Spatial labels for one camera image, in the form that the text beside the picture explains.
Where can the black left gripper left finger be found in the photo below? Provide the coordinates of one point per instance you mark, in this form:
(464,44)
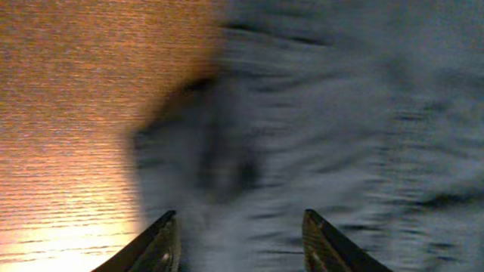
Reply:
(157,249)

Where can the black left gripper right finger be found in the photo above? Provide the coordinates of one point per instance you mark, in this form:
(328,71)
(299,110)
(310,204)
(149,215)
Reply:
(328,250)

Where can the dark navy blue shorts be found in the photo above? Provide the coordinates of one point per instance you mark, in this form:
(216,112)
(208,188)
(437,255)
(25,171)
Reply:
(370,112)

